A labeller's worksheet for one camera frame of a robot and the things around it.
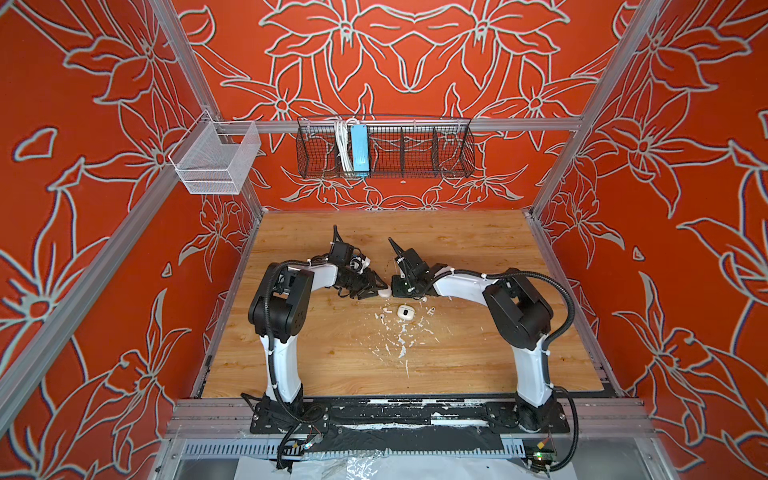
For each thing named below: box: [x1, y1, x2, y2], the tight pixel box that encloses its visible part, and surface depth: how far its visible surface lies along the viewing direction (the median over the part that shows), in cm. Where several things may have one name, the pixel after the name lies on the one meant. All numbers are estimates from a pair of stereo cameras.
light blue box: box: [351, 124, 370, 174], surface depth 91 cm
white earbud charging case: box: [397, 305, 415, 320], surface depth 92 cm
